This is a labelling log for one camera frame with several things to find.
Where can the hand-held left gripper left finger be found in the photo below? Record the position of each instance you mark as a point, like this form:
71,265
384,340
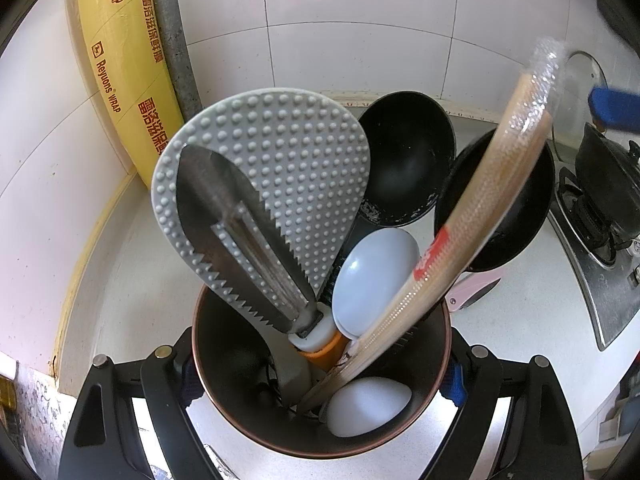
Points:
189,385

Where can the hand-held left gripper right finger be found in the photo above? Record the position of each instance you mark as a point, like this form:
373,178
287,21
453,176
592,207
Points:
455,385

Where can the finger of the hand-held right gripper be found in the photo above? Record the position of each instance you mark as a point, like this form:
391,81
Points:
615,110

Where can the red metal cup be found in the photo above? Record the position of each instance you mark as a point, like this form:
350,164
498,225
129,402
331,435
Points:
240,410

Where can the large white printed spoon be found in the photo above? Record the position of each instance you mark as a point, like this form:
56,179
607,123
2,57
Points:
367,405
372,280

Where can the black ladle spoon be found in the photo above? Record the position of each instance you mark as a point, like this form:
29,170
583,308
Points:
405,160
515,220

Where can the wooden chopsticks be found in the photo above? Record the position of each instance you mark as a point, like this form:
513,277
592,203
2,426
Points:
480,210

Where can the white rice paddle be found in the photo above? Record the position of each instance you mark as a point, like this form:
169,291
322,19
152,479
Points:
300,150

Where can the glass pot lid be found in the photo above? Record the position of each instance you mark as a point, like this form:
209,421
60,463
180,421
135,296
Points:
580,90

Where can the black wok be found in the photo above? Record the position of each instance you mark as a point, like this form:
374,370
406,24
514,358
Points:
607,165

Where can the small white box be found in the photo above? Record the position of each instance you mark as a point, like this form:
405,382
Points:
612,429

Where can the steel gas stove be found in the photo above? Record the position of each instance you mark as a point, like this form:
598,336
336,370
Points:
595,280

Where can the yellow cling wrap roll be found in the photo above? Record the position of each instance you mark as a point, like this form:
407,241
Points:
115,85

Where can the grey pipe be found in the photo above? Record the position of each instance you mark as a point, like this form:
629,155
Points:
172,35

